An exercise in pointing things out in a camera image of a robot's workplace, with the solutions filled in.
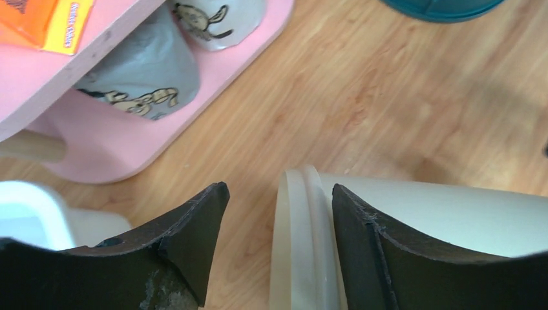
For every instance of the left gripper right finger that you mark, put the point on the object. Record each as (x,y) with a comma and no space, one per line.
(387,264)

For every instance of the white square plastic bin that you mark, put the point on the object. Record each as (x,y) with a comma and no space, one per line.
(37,215)

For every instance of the beige round bucket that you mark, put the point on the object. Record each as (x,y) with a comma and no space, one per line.
(305,266)

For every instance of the orange snack box right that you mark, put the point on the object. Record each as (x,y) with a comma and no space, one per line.
(49,25)

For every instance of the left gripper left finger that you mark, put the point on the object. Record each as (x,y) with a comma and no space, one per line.
(162,264)

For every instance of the teal plastic bucket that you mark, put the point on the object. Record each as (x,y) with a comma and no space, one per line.
(443,11)

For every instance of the grey cartoon cup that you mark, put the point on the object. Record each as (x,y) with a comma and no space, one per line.
(218,24)
(151,74)

